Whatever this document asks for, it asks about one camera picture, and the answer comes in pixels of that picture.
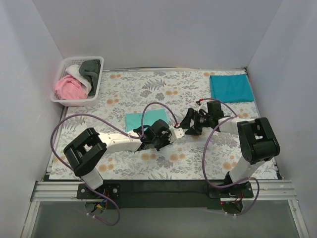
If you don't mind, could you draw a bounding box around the dark grey t shirt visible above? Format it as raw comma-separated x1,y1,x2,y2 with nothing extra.
79,59,101,96

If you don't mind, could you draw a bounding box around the floral patterned table mat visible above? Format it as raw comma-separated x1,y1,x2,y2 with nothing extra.
49,69,277,180

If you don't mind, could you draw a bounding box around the white plastic laundry basket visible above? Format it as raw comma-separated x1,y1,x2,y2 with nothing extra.
51,56,104,107

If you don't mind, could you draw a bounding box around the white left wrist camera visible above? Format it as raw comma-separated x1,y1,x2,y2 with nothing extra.
169,126,185,143

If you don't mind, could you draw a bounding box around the aluminium frame rail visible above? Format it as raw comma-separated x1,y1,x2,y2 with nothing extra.
30,180,85,203

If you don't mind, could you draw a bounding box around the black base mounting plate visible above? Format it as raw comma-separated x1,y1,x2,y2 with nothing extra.
76,180,256,210

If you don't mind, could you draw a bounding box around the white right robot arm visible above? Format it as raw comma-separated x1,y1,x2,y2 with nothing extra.
178,98,280,189

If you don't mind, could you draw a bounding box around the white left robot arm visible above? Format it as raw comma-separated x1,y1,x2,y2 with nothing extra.
63,119,175,189

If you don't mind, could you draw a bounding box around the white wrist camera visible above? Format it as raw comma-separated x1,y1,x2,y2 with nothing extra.
169,126,185,143
196,99,208,115

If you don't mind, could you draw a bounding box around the mint green t shirt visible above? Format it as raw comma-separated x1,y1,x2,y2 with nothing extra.
125,109,168,132

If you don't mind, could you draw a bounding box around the pink t shirt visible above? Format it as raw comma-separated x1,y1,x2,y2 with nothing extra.
54,75,88,100

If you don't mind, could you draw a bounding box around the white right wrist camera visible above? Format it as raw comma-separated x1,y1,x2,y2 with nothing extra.
196,99,208,115

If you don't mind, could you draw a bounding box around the folded teal t shirt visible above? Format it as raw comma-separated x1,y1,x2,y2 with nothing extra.
210,74,254,103

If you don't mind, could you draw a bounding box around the white t shirt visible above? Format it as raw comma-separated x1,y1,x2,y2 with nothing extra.
66,64,92,93

